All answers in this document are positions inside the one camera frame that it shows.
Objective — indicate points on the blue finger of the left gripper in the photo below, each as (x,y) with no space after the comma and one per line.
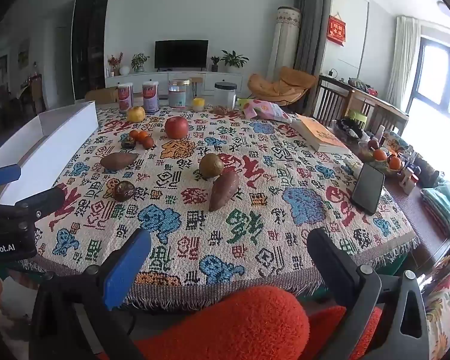
(9,174)

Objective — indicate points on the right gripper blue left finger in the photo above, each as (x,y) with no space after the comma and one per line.
(122,266)

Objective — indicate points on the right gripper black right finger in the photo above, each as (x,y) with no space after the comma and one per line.
(338,270)

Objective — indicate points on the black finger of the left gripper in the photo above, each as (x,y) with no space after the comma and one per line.
(44,203)

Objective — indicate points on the dark passion fruit front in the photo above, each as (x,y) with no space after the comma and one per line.
(124,191)

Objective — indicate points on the dark passion fruit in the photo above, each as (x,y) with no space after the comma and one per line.
(128,143)
(124,191)

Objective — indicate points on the sweet potato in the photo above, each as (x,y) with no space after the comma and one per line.
(223,190)
(118,161)

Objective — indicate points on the orange mandarin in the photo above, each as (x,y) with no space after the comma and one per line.
(141,136)
(134,134)

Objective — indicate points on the reddish small mandarin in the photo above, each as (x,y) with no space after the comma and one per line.
(148,143)

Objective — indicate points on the brown russet pear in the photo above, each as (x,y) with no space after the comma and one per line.
(211,166)

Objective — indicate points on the red apple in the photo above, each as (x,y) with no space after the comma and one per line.
(176,127)

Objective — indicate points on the dark passion fruit back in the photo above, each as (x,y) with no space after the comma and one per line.
(128,143)

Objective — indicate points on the orange fuzzy sleeve forearm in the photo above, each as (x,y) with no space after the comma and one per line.
(262,322)

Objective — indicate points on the white cardboard box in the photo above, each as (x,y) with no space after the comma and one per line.
(43,147)

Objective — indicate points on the black smartphone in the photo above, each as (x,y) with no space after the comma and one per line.
(368,189)

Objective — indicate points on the folded green cloth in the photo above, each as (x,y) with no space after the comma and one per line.
(438,199)

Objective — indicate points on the fruit bowl with oranges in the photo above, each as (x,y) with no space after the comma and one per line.
(380,158)

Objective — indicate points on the patterned woven tablecloth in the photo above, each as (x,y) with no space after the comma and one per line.
(228,202)

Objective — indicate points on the pink can left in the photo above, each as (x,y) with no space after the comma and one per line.
(125,97)

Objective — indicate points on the pink can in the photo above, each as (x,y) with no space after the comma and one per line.
(150,96)
(125,97)

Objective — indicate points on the pink can right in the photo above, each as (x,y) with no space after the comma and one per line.
(150,96)

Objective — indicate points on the red flower vase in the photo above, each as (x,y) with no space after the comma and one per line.
(115,63)

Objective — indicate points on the green potted plant left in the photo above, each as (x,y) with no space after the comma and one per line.
(138,62)

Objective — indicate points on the glass jar gold lid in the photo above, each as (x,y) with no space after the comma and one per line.
(178,92)

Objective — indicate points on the dark glass cabinet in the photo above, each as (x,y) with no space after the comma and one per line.
(88,46)

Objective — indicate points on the small yellow lid jar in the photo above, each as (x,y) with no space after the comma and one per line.
(198,104)

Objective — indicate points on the pile of dried nuts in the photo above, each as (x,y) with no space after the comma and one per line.
(220,112)

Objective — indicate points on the orange lounge chair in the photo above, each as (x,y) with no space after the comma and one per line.
(291,86)

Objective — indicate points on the wooden stool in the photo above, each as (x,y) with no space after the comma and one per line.
(197,85)

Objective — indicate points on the clear jar black lid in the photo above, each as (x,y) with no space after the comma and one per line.
(225,94)

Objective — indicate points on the black television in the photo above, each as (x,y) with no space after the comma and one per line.
(175,54)

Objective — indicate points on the white tv cabinet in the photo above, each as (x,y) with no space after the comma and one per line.
(203,82)

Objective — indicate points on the small dark potted plant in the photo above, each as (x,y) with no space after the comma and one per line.
(215,60)

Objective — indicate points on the white sheer curtain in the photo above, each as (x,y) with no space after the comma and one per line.
(405,59)

